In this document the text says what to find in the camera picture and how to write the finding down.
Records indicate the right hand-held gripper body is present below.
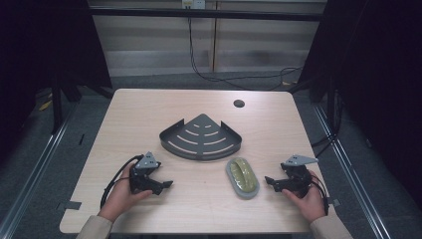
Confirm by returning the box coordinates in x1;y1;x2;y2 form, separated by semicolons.
280;154;319;199

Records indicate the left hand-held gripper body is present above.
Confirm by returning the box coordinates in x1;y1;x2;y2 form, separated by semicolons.
128;151;162;195

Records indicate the green soap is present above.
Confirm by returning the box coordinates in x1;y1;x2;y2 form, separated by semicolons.
225;156;261;200

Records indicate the black corner shelf rack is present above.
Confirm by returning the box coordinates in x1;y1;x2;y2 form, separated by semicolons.
158;113;243;162

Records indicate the person's right hand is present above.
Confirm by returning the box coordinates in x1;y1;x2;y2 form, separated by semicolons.
282;169;327;224

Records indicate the person's left hand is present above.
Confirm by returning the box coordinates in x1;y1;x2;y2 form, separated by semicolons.
98;162;154;223

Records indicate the black metal stand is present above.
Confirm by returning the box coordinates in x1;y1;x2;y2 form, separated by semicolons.
288;76;346;158
50;59;84;135

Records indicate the black curtain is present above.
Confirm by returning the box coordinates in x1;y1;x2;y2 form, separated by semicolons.
0;0;113;163
298;0;422;210

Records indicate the black horizontal metal bar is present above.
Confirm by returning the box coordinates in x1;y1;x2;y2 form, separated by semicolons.
89;7;323;23

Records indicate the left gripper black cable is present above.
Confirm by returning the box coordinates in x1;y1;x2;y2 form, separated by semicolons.
100;154;144;210

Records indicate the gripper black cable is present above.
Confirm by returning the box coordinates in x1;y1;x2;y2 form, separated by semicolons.
100;154;144;210
310;174;330;216

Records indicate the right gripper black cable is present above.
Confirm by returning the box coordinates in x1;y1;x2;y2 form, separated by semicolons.
310;174;330;216

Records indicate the black wall cable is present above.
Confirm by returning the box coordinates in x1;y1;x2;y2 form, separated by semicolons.
187;17;304;92

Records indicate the white wall socket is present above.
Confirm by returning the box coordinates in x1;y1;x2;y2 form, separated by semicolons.
181;0;207;10

